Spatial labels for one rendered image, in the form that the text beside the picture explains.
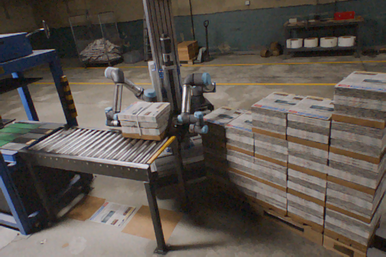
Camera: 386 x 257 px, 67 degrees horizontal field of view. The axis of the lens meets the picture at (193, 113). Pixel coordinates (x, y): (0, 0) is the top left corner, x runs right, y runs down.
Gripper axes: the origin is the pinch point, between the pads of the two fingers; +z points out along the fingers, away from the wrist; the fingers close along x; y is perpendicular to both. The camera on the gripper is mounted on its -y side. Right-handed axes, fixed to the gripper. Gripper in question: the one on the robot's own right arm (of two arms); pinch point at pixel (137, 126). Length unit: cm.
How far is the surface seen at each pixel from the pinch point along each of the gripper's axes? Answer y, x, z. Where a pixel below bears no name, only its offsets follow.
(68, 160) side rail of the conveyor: -3, -63, -26
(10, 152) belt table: -1, -66, -92
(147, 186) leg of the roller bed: -15, -62, 45
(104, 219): -80, -45, -26
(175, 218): -80, -25, 40
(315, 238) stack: -76, -20, 160
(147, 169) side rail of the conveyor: -1, -62, 47
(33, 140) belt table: 0, -44, -88
